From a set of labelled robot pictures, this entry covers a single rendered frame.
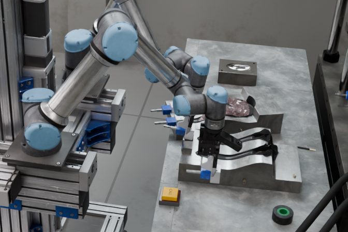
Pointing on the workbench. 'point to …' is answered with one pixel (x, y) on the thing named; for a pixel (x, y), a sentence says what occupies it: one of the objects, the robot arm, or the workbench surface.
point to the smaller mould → (237, 72)
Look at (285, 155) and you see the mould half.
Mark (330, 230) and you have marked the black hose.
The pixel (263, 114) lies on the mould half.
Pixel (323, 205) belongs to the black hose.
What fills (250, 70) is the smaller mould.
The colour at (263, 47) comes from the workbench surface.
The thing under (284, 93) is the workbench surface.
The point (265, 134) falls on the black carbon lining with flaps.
